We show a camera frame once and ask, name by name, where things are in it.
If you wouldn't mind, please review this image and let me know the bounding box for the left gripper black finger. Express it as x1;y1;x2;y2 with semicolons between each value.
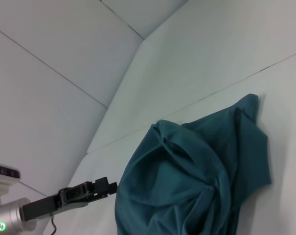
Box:
89;176;118;199

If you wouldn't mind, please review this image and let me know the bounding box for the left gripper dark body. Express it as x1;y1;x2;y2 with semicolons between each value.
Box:
22;181;95;222

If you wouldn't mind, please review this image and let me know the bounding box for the left wrist camera silver housing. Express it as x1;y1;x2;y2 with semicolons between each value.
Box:
0;162;22;196

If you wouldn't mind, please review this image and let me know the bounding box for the teal T-shirt with FREE print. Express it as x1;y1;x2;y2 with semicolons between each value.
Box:
114;94;273;235

